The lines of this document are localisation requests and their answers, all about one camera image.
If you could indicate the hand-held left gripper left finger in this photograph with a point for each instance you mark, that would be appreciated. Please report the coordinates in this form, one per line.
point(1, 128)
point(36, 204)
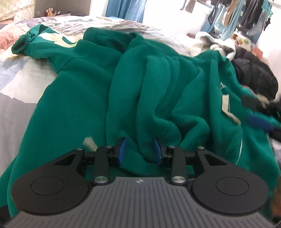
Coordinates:
point(122, 151)

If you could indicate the patchwork bed quilt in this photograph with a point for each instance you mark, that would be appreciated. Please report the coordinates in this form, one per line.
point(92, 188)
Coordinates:
point(17, 109)

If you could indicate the green sweatshirt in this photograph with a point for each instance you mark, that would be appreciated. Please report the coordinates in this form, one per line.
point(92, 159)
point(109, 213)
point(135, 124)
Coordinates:
point(87, 87)

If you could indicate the pink box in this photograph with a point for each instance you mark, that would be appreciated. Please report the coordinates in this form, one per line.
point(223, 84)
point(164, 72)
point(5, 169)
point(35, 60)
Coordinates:
point(258, 52)

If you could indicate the row of hanging clothes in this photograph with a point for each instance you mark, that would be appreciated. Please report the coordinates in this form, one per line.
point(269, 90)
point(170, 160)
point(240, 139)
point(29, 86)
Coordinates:
point(252, 15)

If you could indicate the beige quilted headboard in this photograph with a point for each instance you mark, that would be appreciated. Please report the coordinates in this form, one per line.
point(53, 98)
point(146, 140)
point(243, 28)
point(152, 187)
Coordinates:
point(15, 8)

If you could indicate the white dotted print pillow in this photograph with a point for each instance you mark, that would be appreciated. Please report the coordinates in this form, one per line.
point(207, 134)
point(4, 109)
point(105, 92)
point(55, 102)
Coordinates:
point(243, 41)

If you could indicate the blue curtain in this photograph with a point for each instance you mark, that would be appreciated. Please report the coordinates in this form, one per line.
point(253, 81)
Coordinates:
point(131, 11)

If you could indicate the black puffer jacket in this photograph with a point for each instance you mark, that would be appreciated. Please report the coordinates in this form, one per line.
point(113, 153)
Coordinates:
point(256, 72)

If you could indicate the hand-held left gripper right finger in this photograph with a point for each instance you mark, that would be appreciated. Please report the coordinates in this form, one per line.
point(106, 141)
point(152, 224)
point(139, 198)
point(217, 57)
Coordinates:
point(158, 151)

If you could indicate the cluster of small bottles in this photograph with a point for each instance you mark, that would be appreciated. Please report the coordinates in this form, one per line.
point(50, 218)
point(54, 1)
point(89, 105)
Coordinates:
point(51, 12)

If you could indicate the white grey fleece blanket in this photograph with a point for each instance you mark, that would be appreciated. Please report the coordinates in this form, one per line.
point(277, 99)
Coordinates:
point(202, 43)

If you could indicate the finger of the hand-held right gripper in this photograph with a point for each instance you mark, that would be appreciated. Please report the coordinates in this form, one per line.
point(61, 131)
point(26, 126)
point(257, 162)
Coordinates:
point(252, 102)
point(260, 123)

